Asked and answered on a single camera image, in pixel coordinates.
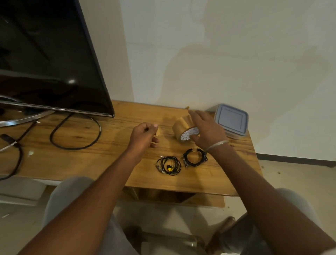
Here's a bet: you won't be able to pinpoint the person's right hand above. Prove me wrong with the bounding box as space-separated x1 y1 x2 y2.
188 109 229 152

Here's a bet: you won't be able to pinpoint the person's left hand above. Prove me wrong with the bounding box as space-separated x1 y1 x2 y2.
126 122 160 159

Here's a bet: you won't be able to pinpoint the brown packing tape roll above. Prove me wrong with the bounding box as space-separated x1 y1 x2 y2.
172 114 201 142

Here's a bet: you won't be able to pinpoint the grey lidded plastic container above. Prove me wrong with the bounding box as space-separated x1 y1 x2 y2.
214 103 249 140

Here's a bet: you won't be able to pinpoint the black audio cable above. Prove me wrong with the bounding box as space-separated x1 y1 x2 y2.
181 148 209 168

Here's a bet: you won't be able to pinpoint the black earphones yellow tips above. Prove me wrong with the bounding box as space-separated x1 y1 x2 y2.
156 156 182 176

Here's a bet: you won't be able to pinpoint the person's left forearm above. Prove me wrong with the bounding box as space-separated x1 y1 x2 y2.
18 150 144 255

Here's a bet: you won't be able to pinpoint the person's right forearm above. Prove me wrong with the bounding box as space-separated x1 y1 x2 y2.
207 143 336 255

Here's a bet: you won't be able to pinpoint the person's left leg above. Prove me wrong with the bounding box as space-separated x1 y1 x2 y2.
43 176 140 255

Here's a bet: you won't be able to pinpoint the person's leg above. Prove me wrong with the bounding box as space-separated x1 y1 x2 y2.
220 188 321 255
43 176 140 255

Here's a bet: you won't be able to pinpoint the person's right leg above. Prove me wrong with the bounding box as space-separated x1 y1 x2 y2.
220 188 321 255

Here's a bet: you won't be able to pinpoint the silver television stand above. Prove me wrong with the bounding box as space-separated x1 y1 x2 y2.
0 95 56 128

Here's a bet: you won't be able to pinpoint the black television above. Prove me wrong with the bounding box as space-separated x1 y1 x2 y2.
0 0 115 118

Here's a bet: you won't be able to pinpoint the silver bracelet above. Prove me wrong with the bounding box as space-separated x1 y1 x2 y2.
204 139 230 153

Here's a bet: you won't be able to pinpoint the thin black power cable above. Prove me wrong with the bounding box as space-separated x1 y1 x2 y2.
0 120 40 182

